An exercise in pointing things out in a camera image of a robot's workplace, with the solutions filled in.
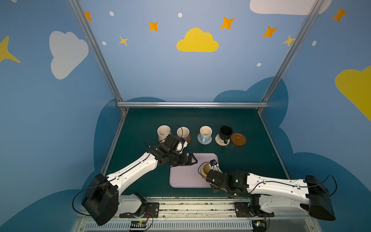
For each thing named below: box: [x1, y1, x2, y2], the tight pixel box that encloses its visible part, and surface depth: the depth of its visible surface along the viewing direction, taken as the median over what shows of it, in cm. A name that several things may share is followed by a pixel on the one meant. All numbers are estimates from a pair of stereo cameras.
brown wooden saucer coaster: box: [230, 132, 247, 147], surface depth 106 cm
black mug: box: [218, 125, 233, 145], surface depth 99 cm
